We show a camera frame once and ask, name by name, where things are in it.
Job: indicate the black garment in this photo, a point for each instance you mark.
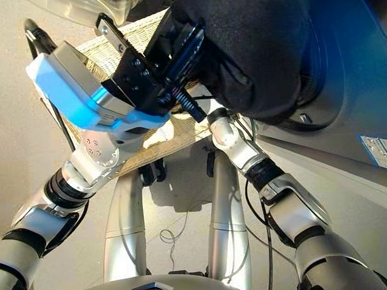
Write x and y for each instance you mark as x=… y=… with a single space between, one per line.
x=257 y=53

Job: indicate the pale woven basket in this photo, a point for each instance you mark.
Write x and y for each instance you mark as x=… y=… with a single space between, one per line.
x=135 y=32

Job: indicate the round glass washing machine door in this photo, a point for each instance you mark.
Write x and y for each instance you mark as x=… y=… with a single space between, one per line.
x=90 y=5

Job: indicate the grey washing machine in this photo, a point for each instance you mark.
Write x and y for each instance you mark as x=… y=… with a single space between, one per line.
x=353 y=66

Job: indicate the silver door latch catch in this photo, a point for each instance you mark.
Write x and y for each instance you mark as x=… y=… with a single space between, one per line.
x=305 y=118

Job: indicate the silver robot leg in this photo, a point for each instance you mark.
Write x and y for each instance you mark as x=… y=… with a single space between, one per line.
x=228 y=220
x=124 y=223

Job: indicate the silver robot torso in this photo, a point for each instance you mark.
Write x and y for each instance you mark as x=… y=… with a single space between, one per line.
x=154 y=288

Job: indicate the blue energy label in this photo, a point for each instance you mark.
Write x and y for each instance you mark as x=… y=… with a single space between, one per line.
x=379 y=152

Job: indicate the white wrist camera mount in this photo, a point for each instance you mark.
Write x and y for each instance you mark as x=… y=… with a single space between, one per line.
x=71 y=92

